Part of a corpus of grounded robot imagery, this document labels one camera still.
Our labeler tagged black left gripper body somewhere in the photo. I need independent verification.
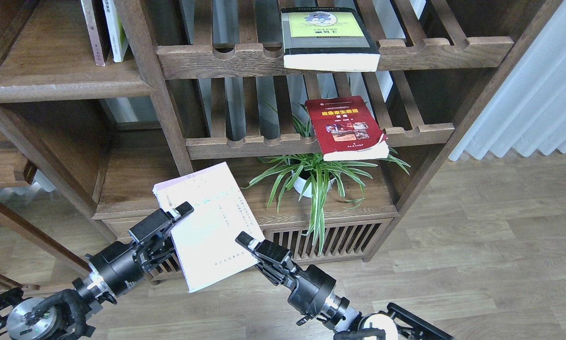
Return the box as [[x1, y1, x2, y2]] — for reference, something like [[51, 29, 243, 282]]
[[85, 235, 175, 297]]

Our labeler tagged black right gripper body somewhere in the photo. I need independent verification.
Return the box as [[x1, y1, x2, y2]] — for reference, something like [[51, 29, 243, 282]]
[[257, 263, 338, 317]]

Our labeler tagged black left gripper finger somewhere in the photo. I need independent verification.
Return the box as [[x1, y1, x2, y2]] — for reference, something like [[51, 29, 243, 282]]
[[129, 202, 194, 244]]

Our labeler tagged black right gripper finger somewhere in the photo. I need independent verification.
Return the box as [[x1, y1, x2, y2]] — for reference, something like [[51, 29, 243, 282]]
[[235, 231, 292, 272]]

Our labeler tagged white lavender book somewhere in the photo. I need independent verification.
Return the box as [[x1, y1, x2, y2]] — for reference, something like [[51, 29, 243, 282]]
[[153, 162, 265, 293]]

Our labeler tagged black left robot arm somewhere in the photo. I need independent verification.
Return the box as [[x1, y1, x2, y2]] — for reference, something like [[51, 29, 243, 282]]
[[0, 202, 194, 340]]

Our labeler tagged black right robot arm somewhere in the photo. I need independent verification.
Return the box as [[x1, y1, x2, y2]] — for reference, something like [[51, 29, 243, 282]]
[[236, 232, 452, 340]]

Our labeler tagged green spider plant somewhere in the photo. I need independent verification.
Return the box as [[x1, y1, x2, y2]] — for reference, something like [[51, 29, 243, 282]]
[[238, 102, 412, 255]]

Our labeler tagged red cover book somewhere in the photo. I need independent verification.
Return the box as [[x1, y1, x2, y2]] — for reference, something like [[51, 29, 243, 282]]
[[305, 95, 390, 162]]

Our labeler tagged dark wooden bookshelf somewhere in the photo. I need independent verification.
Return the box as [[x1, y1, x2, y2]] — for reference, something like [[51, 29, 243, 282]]
[[0, 0, 561, 262]]

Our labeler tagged white green upright book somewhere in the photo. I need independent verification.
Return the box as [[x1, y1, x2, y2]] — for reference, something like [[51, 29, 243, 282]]
[[103, 0, 129, 63]]

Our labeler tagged green and black book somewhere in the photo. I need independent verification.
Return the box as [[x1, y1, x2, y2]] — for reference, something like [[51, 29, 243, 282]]
[[280, 7, 380, 72]]

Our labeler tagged white curtain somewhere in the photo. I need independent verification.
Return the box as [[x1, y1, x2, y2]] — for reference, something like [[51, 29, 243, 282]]
[[449, 0, 566, 161]]

